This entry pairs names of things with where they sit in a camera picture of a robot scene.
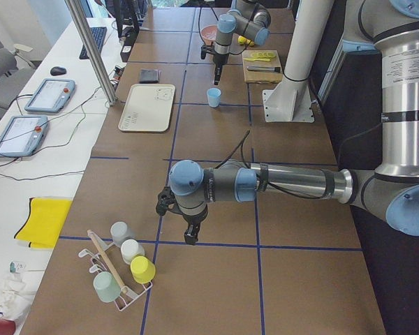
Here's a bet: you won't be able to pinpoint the green plastic cup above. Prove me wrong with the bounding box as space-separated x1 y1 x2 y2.
93 271 121 303

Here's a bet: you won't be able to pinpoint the white wire cup rack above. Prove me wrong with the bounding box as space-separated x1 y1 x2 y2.
78 240 153 311

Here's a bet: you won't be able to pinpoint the yellow plastic cup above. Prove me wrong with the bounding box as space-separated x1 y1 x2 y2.
130 255 156 284

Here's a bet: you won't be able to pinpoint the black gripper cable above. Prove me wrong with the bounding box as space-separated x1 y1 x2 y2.
216 129 322 200

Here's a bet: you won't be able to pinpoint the teach pendant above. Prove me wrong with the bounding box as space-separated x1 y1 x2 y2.
24 78 75 113
0 115 49 158

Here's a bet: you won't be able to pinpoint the lower teach pendant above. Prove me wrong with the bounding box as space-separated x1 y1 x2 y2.
0 115 49 158

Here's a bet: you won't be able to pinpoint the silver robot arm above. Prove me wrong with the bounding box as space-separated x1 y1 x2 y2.
156 1 419 244
212 1 271 85

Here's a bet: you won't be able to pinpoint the cream bear tray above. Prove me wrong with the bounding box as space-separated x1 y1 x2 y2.
118 84 175 133

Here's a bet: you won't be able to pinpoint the light blue plastic cup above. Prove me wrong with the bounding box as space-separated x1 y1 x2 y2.
207 87 221 108

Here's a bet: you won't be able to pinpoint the yellow folded cloth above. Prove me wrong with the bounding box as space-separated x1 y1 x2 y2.
14 198 73 248

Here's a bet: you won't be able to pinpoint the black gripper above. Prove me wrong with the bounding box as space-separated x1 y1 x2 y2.
182 209 208 245
213 51 228 85

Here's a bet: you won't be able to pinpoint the white plastic cup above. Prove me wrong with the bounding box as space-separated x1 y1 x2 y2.
120 239 145 265

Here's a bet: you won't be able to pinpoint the grey plastic cup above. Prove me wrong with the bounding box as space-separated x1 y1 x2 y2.
110 221 135 248

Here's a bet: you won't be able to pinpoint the black computer mouse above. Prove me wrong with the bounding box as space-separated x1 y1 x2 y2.
50 66 67 76

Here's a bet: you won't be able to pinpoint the black keyboard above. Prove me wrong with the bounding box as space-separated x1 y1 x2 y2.
78 26 108 59

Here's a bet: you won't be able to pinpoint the pink bowl of ice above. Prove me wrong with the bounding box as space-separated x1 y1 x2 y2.
200 25 217 45

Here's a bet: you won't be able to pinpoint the upper teach pendant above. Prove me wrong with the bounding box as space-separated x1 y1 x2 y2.
24 78 75 113

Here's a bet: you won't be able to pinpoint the yellow plastic knife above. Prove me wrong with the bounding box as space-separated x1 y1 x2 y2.
243 57 272 62

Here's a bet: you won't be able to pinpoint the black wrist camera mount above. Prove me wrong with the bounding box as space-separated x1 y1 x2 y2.
156 186 180 216

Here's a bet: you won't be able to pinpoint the wooden cutting board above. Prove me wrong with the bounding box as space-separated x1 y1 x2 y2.
242 50 283 83

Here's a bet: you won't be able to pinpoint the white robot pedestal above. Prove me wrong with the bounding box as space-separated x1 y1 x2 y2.
263 0 334 123

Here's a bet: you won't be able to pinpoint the yellow lemon far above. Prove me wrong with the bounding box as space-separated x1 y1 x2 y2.
237 36 247 45

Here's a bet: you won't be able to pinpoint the aluminium frame post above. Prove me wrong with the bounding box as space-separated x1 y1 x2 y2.
65 0 117 106

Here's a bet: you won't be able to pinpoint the wooden rack stick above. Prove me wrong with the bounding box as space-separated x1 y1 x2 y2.
87 230 128 294

